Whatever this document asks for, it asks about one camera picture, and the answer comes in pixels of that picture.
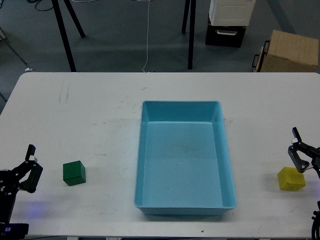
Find white hanging cord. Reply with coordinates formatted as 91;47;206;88
141;0;152;74

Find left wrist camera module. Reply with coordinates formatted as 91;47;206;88
0;223;29;238

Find black stand legs left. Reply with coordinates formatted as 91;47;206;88
51;0;86;73

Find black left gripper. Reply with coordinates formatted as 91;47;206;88
0;144;43;224

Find wooden box with handles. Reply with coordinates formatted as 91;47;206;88
252;30;319;73

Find light blue plastic box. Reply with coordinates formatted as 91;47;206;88
134;100;237;216

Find black stand legs right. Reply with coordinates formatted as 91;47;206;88
181;0;197;70

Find black crate with handle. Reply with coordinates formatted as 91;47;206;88
205;20;247;48

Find yellow wooden block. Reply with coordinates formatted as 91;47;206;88
277;167;306;192

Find black stand legs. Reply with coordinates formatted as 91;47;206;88
181;0;197;70
51;0;86;73

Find green wooden block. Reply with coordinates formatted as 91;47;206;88
62;160;86;186

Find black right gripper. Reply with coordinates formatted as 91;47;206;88
288;127;320;178

